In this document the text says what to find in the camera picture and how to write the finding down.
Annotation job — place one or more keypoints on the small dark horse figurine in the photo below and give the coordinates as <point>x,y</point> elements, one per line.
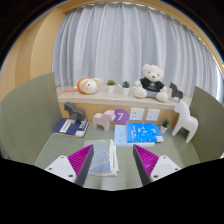
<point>176,91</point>

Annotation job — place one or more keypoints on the dark blue book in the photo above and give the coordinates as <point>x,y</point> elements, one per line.
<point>68,128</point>

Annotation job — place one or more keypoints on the beige wooden shelf ledge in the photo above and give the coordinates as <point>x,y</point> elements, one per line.
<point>110,99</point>

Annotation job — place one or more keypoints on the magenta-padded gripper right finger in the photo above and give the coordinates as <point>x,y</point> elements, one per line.
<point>162,166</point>

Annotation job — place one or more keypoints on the dark grey horse figurine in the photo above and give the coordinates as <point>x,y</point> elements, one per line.
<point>75,113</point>

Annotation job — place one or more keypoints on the light blue book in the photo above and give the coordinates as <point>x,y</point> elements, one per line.
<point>119,135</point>

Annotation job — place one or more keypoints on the white wall socket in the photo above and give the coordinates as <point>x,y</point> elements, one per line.
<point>153,115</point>
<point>136,114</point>

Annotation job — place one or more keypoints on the white teddy bear, black shirt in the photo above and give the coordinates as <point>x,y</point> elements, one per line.
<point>152,85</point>

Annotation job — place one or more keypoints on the purple round number sign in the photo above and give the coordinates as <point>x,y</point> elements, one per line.
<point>121,116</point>

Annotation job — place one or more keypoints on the small potted plant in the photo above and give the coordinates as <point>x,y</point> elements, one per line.
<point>125,88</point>
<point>164,126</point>
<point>110,86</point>

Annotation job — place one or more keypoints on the light grey curtain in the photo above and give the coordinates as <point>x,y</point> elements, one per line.
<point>123,43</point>

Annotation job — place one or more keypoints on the large white horse figurine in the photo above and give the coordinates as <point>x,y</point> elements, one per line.
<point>186,121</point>

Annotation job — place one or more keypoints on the orange and white plush toy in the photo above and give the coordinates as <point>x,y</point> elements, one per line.
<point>88,86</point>

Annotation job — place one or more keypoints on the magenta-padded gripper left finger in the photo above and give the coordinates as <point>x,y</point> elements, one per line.
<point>64,166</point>

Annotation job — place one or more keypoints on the blue towel with yellow print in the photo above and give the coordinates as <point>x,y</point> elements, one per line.
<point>103,156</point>

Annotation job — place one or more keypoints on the green partition panel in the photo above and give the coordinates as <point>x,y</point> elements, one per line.
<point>208,126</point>
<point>26,120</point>

